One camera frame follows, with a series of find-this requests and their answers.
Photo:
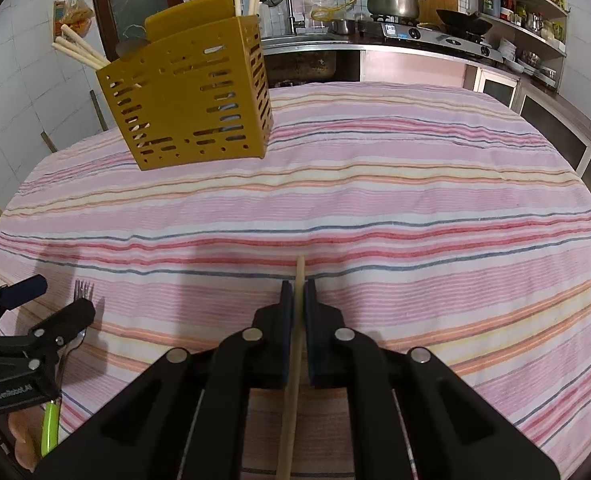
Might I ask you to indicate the blue blade knife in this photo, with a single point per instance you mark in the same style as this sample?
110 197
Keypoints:
221 77

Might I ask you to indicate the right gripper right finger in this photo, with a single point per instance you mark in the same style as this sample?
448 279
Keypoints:
411 416

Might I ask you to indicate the pink striped tablecloth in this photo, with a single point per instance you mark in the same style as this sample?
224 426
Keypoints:
430 217

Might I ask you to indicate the corner shelf with dishes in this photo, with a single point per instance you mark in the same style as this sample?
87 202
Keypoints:
531 32

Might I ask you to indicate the steel cooking pot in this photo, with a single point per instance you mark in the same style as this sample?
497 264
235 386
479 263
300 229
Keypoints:
406 10

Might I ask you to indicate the person's left hand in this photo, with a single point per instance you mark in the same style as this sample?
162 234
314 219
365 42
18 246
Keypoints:
25 427

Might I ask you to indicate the steel kitchen sink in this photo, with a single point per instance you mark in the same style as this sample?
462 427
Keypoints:
303 44

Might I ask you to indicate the metal spoon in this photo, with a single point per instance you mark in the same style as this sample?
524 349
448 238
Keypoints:
74 344

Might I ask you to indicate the black wok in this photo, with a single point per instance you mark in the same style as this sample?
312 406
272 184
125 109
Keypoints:
465 26

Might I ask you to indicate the gas stove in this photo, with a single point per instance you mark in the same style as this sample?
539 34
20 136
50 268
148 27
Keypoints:
428 39

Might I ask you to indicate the wooden stick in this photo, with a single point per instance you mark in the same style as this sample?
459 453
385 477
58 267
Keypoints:
98 110
49 143

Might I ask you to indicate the yellow perforated utensil holder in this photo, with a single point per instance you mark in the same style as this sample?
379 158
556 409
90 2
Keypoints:
154 98

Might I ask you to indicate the hanging orange bag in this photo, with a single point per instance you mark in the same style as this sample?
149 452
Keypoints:
76 14

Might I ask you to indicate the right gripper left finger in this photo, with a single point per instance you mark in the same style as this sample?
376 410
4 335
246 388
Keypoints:
185 416

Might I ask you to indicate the green handled metal fork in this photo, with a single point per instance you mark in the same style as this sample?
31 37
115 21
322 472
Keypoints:
51 419

